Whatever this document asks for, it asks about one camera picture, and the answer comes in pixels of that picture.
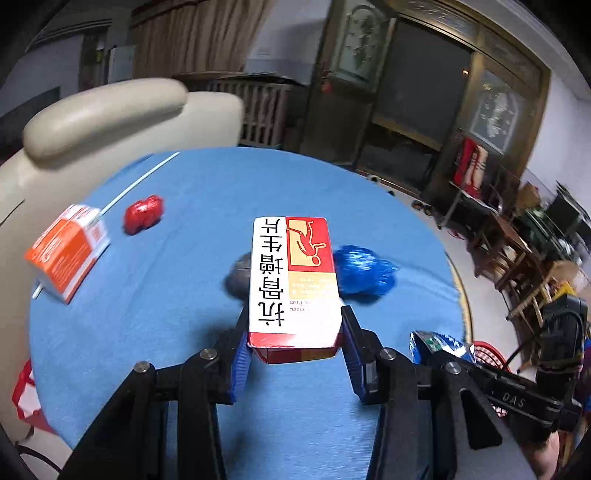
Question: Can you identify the blue plastic bag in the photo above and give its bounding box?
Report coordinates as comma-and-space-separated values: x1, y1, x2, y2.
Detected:
333, 244, 399, 298

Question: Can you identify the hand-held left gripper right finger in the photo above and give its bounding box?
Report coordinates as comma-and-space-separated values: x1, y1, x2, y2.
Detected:
341, 305, 536, 480

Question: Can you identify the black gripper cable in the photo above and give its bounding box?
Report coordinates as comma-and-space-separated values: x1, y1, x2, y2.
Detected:
16, 442, 63, 474

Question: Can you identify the dark wooden chair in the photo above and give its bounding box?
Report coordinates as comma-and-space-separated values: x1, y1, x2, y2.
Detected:
471, 185, 539, 289

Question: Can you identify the red plastic bag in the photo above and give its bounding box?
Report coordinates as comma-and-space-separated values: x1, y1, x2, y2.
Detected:
11, 360, 56, 435

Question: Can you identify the blue tablecloth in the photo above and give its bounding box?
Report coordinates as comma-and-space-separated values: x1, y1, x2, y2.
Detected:
28, 147, 465, 480

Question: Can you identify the beige curtain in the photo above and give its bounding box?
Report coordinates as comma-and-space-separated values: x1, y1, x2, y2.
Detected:
129, 0, 273, 79

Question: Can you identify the black computer monitor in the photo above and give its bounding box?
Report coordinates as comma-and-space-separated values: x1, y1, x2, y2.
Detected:
545, 191, 585, 241

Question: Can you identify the orange and white carton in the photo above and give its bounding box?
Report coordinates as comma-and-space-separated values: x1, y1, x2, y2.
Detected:
24, 204, 112, 304

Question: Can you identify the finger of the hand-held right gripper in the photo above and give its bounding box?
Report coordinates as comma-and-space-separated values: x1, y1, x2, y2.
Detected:
457, 357, 500, 389

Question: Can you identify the blue and white snack packet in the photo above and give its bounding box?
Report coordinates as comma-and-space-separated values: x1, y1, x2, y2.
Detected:
409, 330, 476, 366

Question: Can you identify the red and white medicine box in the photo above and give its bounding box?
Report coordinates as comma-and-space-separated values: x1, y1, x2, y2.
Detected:
247, 216, 345, 365

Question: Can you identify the red striped cloth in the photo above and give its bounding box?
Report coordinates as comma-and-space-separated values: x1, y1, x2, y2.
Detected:
455, 136, 490, 190

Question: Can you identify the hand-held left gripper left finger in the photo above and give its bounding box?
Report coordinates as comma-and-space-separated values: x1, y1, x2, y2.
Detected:
60, 305, 254, 480

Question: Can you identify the red plastic basket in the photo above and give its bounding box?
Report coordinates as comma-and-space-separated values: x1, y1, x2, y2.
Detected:
471, 340, 513, 372

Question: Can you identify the person's right forearm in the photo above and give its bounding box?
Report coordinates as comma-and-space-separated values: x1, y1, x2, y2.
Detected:
530, 436, 561, 480

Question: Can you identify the grey crumpled wrapper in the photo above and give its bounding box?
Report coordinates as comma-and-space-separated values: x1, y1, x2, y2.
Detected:
224, 253, 254, 301

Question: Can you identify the wooden door with frosted glass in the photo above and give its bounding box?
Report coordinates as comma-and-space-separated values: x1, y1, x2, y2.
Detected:
300, 0, 402, 162

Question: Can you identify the round wooden table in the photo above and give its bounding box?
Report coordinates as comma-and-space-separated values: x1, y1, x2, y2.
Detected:
445, 256, 475, 344

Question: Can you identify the red crumpled wrapper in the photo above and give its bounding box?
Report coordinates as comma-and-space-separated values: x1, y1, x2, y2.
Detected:
123, 195, 166, 236

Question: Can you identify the wooden slatted crib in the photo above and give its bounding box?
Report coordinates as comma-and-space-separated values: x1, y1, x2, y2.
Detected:
175, 71, 296, 148

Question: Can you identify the beige leather sofa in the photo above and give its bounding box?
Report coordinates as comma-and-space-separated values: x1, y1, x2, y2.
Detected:
0, 78, 245, 444

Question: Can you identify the metal frame chair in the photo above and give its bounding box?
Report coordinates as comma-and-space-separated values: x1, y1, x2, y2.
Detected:
438, 134, 502, 232

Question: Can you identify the white straw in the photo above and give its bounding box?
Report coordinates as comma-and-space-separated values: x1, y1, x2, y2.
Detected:
31, 151, 182, 300

